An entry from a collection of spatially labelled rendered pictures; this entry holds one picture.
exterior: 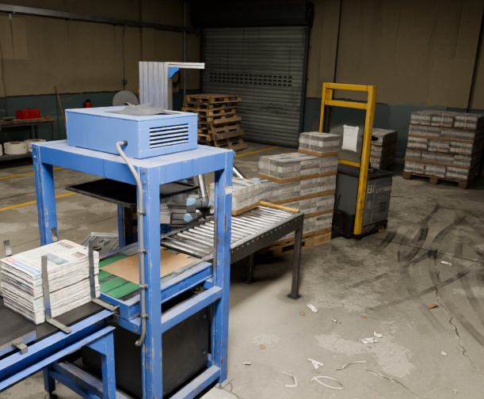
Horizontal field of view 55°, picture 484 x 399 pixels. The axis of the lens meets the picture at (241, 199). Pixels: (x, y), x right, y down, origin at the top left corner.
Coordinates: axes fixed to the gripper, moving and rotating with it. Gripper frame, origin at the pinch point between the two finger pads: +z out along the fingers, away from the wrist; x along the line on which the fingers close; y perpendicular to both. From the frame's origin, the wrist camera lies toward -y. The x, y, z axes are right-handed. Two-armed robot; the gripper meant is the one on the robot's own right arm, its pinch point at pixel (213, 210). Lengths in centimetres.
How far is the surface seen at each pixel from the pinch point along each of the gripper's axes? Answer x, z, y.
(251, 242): -64, -35, -3
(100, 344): -67, -175, -15
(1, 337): -47, -213, 0
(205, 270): -68, -93, -3
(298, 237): -62, 42, -21
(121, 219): 7, -96, 15
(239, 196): -23.8, 4.4, 16.7
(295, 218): -64, 32, -1
